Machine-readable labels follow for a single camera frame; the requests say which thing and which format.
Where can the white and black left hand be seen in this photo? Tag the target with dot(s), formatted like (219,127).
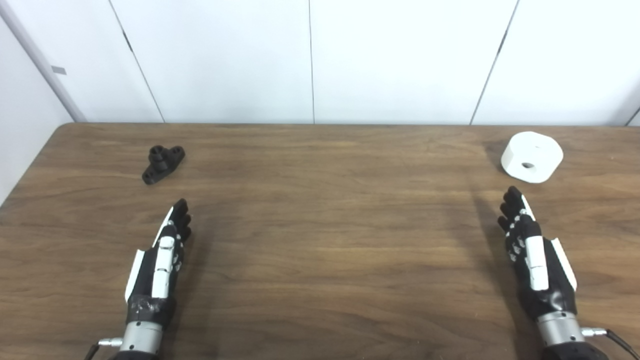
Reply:
(162,270)

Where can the white and black right hand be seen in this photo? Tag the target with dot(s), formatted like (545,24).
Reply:
(536,265)

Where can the black flanged holder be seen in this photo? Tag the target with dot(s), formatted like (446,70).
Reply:
(161,164)

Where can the round white piece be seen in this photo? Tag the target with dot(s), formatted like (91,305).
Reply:
(535,150)

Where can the small grey wall label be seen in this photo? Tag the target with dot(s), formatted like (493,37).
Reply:
(59,70)

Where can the grey wall corner trim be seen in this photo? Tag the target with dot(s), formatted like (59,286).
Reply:
(42,62)

